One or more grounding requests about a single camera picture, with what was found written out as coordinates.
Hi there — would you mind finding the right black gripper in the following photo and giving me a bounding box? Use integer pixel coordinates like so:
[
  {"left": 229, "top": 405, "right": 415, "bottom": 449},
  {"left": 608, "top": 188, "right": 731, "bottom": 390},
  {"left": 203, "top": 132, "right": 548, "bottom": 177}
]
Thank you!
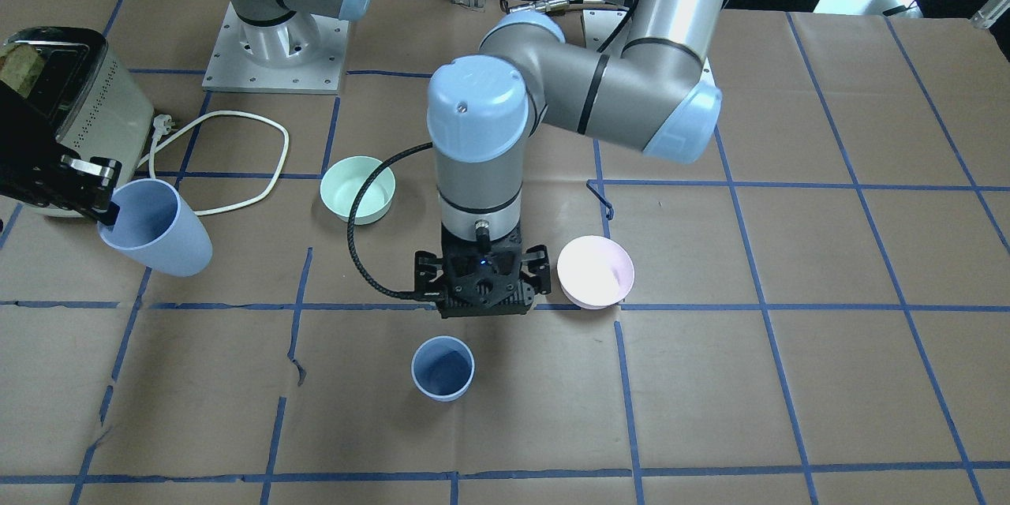
[{"left": 1, "top": 82, "right": 122, "bottom": 226}]

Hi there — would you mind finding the blue cup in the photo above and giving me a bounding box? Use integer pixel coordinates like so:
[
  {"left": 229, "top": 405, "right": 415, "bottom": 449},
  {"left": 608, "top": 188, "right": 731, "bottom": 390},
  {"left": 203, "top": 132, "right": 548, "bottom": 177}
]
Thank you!
[
  {"left": 97, "top": 178, "right": 213, "bottom": 276},
  {"left": 410, "top": 335, "right": 476, "bottom": 403}
]

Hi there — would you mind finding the green bowl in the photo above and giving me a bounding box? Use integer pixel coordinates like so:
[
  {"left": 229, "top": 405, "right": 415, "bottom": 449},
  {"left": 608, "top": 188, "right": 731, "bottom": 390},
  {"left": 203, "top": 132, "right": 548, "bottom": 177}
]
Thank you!
[{"left": 319, "top": 155, "right": 397, "bottom": 225}]

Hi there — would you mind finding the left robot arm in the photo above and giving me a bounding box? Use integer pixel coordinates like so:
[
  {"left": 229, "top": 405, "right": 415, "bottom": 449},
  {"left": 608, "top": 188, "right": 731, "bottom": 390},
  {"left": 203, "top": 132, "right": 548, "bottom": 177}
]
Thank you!
[{"left": 413, "top": 0, "right": 728, "bottom": 319}]

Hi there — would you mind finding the bread slice in toaster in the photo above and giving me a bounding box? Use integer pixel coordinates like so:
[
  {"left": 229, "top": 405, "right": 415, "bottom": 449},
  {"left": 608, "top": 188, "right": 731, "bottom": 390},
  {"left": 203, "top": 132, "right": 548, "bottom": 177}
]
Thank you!
[{"left": 1, "top": 43, "right": 46, "bottom": 99}]

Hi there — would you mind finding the cream toaster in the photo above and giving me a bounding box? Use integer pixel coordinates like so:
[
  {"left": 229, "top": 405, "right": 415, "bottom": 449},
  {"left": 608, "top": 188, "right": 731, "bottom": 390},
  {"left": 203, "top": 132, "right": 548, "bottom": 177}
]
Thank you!
[{"left": 2, "top": 26, "right": 155, "bottom": 216}]

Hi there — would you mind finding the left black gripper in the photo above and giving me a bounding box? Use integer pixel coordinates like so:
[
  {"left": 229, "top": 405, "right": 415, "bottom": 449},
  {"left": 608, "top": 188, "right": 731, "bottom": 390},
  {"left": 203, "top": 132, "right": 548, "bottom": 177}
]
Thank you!
[{"left": 413, "top": 226, "right": 551, "bottom": 319}]

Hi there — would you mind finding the pink bowl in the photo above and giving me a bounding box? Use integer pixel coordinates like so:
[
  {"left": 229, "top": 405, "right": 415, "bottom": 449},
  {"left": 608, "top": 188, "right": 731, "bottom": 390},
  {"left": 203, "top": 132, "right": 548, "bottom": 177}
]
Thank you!
[{"left": 556, "top": 235, "right": 635, "bottom": 309}]

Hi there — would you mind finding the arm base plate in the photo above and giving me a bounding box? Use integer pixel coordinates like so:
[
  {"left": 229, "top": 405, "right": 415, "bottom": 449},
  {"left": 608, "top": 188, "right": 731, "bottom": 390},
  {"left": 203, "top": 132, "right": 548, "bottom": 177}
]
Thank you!
[
  {"left": 581, "top": 6, "right": 711, "bottom": 80},
  {"left": 202, "top": 6, "right": 351, "bottom": 95}
]

